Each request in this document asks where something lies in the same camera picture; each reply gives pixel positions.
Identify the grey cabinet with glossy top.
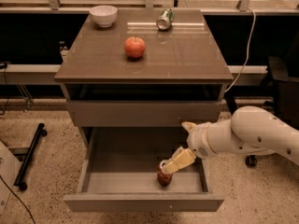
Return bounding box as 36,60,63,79
55,9,233,144

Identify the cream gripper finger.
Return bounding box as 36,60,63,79
163,148,196,175
181,121,196,133

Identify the open grey middle drawer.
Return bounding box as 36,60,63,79
64,127,223,212

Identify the white bowl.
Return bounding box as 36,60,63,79
89,6,118,28

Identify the red coke can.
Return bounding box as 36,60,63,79
157,161,173,187

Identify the closed grey top drawer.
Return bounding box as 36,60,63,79
66,100,226,127

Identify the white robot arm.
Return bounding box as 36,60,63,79
160,106,299,175

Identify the white hanging cable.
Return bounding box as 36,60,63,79
223,8,257,93

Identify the red apple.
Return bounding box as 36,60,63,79
124,36,146,59

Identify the white box at left edge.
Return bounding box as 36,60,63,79
0,142,21,215

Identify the black floor cable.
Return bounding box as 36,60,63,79
0,175,37,224

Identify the black office chair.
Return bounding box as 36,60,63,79
221,45,299,164

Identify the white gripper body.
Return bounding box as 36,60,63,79
187,123,216,159

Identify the black wheeled stand leg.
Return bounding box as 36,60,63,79
14,123,48,191

